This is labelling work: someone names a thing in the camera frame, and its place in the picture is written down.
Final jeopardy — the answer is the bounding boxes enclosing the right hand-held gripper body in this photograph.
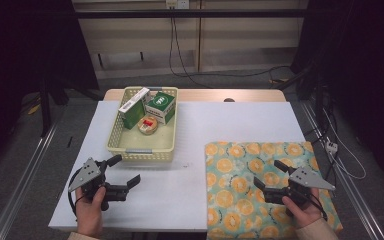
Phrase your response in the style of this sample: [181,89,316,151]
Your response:
[264,166,336,206]

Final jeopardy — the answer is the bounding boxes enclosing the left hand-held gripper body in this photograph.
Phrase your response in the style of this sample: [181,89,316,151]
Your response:
[68,157,128,212]

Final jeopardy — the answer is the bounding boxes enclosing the orange print shopping bag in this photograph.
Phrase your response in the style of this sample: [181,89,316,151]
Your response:
[204,140,344,240]

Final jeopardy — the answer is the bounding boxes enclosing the pale yellow plastic basket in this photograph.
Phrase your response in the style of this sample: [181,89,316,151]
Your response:
[105,85,179,163]

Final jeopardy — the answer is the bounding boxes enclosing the round tin with red label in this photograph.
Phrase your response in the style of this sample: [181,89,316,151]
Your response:
[137,114,159,136]

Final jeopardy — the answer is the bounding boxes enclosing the tall green and white box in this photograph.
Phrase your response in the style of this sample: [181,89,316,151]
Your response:
[118,87,152,130]

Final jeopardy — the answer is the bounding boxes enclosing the person's right hand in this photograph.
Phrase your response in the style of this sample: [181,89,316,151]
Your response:
[281,188,324,229]

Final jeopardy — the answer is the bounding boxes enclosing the person's left hand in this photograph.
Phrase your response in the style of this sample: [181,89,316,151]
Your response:
[75,186,108,238]

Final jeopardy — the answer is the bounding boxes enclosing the white power strip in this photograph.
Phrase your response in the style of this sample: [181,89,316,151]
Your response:
[324,140,339,155]

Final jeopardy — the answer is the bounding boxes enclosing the white table mat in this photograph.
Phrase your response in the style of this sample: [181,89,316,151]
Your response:
[48,100,323,233]

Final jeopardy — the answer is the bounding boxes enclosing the black metal stand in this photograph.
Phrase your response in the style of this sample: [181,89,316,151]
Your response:
[39,74,104,138]
[276,64,334,134]

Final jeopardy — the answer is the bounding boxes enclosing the dark curtain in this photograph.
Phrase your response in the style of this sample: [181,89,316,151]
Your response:
[289,0,384,191]
[0,0,99,181]

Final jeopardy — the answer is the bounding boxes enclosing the left hand-held gripper black cable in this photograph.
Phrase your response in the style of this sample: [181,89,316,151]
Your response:
[67,168,84,218]

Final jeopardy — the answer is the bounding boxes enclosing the hand-held gripper black cable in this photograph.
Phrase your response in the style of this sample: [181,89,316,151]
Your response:
[308,188,329,223]
[67,168,84,218]

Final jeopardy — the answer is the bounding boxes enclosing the right hand-held gripper black cable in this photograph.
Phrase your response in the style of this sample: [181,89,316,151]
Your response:
[308,188,329,223]

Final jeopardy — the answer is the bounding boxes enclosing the metal floor rail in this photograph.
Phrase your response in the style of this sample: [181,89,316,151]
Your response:
[0,123,59,240]
[299,101,384,240]

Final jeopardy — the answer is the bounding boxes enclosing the white cable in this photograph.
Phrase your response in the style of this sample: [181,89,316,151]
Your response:
[323,109,368,181]

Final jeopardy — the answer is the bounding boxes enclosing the white wall socket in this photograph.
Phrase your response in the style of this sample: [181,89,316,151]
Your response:
[165,0,190,10]

